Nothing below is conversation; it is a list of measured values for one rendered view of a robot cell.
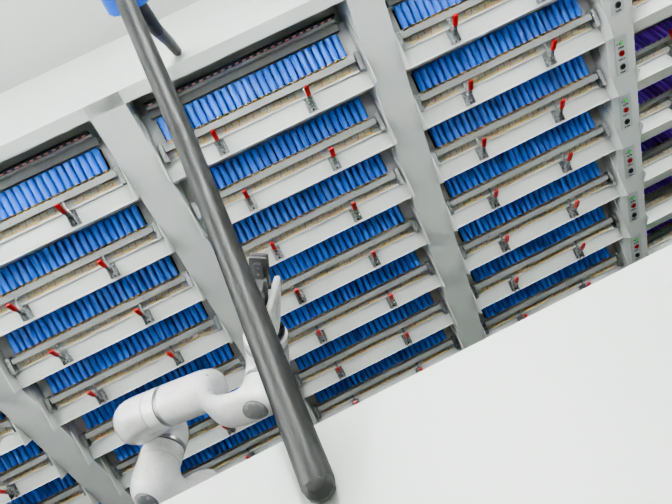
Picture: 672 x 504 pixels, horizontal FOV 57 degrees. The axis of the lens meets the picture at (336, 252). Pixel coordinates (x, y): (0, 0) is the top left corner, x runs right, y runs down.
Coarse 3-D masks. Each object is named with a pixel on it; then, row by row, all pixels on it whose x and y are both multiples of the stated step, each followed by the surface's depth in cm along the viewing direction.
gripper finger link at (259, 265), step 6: (252, 258) 105; (258, 258) 105; (264, 258) 105; (252, 264) 106; (258, 264) 105; (264, 264) 106; (252, 270) 107; (258, 270) 106; (264, 270) 107; (258, 276) 107; (264, 276) 107; (258, 282) 107
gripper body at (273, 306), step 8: (280, 280) 114; (272, 288) 111; (280, 288) 114; (264, 296) 109; (272, 296) 108; (280, 296) 115; (272, 304) 107; (280, 304) 115; (272, 312) 107; (280, 312) 115; (272, 320) 108; (280, 328) 116; (280, 336) 114
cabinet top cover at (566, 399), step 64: (576, 320) 47; (640, 320) 45; (448, 384) 46; (512, 384) 44; (576, 384) 43; (640, 384) 41; (384, 448) 44; (448, 448) 42; (512, 448) 41; (576, 448) 39; (640, 448) 38
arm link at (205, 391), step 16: (176, 384) 126; (192, 384) 123; (208, 384) 121; (224, 384) 126; (256, 384) 112; (160, 400) 126; (176, 400) 124; (192, 400) 123; (208, 400) 115; (224, 400) 113; (240, 400) 111; (256, 400) 110; (160, 416) 126; (176, 416) 126; (192, 416) 126; (224, 416) 114; (240, 416) 113; (256, 416) 112
